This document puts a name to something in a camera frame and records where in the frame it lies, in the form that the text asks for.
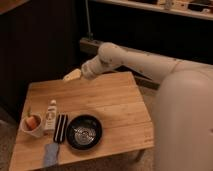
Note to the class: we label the silver cylindrical gripper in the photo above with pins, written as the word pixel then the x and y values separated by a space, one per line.
pixel 89 70

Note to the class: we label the white bottle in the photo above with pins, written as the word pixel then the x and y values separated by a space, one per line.
pixel 50 116

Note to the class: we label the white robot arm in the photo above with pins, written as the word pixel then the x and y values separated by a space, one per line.
pixel 183 108

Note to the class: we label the black ceramic bowl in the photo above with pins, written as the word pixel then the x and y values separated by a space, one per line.
pixel 84 132

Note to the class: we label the metal pole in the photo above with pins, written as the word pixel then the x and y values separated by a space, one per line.
pixel 90 34

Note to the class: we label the wooden table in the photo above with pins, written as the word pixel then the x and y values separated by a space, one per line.
pixel 114 99

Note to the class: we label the black ridged block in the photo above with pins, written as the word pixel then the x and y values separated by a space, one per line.
pixel 60 130

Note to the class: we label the orange carrot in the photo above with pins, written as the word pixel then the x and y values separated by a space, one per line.
pixel 31 122

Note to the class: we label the white cup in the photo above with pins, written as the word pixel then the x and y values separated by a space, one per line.
pixel 37 132

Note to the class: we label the blue grey cloth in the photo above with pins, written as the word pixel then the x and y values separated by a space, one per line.
pixel 51 154

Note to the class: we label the wooden shelf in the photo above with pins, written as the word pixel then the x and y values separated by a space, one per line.
pixel 156 8

